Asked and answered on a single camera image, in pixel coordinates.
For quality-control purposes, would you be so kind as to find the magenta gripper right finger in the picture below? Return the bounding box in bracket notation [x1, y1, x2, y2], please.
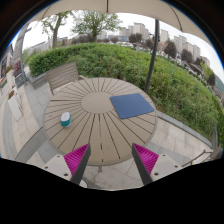
[131, 142, 184, 187]

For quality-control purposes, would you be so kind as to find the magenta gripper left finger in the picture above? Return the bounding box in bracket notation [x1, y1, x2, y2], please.
[42, 143, 92, 186]

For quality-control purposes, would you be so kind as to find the white and teal mouse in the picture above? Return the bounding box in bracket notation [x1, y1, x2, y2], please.
[60, 112, 71, 127]

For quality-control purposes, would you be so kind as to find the blue mouse pad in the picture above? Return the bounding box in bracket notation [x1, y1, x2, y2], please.
[110, 93, 154, 119]

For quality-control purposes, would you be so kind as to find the round slatted wooden table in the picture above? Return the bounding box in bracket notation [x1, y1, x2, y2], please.
[44, 78, 157, 166]

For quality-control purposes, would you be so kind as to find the green hedge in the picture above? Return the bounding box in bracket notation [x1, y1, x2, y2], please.
[22, 43, 224, 147]

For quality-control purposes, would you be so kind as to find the white planter box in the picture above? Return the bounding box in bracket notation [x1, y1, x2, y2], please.
[8, 87, 23, 121]

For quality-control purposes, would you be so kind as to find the dark umbrella pole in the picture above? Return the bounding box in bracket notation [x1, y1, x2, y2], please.
[144, 19, 159, 93]

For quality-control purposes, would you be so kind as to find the beige patio umbrella canopy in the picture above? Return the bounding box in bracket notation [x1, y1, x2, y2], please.
[28, 0, 212, 45]

